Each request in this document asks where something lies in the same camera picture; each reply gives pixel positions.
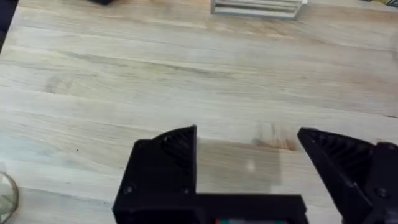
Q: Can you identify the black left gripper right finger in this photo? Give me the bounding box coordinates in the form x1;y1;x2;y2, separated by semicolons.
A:
297;126;398;224

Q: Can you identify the white slatted box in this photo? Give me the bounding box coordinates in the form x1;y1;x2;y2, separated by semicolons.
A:
210;0;308;21

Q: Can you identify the clear glass cup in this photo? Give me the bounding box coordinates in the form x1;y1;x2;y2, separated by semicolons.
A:
0;171;20;224

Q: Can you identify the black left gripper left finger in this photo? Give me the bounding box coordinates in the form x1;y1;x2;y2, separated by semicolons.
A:
112;124;198;224

